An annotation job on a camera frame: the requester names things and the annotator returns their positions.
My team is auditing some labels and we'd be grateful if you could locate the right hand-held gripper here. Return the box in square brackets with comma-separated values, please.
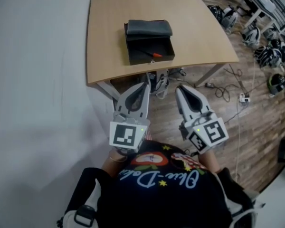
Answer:
[175, 84, 229, 155]

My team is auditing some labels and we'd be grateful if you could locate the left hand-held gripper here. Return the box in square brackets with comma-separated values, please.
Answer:
[109, 82, 151, 153]

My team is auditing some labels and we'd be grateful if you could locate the black drawer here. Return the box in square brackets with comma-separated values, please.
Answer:
[126, 35, 176, 66]

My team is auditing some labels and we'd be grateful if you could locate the orange black screwdriver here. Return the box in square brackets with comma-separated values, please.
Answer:
[134, 48, 163, 58]

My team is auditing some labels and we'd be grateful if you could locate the person's right forearm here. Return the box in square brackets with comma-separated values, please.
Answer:
[197, 150, 221, 173]

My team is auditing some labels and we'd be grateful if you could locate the person's left forearm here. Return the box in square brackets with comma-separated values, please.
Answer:
[101, 148, 128, 178]

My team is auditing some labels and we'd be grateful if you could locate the white table leg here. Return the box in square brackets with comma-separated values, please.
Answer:
[194, 63, 227, 88]
[95, 80, 121, 102]

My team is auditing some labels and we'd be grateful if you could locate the grey white helmet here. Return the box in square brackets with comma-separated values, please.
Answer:
[153, 69, 170, 97]

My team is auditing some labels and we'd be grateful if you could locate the white power strip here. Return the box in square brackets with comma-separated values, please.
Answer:
[238, 92, 251, 104]

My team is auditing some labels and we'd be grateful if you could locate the grey folded cloth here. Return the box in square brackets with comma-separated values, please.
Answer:
[126, 19, 174, 37]

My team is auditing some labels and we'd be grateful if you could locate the group of black white helmets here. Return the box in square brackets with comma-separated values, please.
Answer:
[207, 4, 285, 97]

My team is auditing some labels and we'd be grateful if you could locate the black printed shirt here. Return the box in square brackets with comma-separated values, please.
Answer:
[68, 139, 255, 228]

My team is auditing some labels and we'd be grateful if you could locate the white desk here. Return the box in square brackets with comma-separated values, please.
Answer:
[221, 0, 276, 31]

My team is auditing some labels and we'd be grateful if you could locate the black floor cable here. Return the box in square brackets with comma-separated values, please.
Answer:
[213, 64, 243, 103]

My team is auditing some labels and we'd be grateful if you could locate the white floor cable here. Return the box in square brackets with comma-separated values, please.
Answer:
[234, 100, 247, 177]

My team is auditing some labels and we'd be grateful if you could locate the thin wrist bracelet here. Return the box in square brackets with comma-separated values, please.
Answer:
[109, 153, 128, 163]

